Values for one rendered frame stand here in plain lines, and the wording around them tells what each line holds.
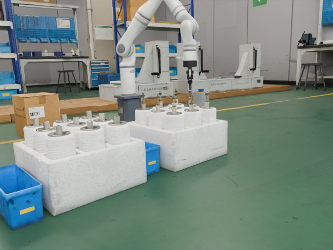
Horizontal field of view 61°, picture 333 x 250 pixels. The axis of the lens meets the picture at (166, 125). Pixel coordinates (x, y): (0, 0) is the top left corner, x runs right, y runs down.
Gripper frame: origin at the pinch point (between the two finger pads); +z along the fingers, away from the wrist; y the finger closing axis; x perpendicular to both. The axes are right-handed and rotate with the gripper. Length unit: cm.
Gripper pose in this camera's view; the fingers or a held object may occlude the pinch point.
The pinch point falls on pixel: (190, 87)
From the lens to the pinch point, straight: 157.5
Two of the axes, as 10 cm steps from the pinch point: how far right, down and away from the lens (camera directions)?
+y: 0.9, -2.0, 9.7
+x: -10.0, 0.1, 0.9
